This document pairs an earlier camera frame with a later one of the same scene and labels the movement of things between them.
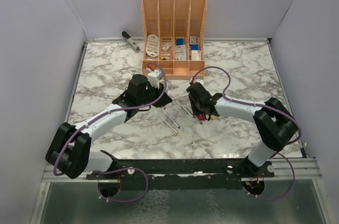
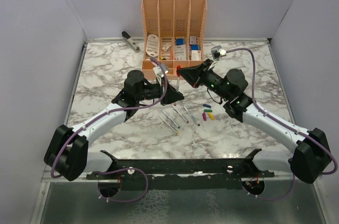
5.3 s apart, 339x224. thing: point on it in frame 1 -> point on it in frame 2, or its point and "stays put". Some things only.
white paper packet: x=180 y=52 stays put
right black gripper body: x=196 y=107 -> x=209 y=79
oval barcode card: x=152 y=45 stays put
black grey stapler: x=130 y=42 stays put
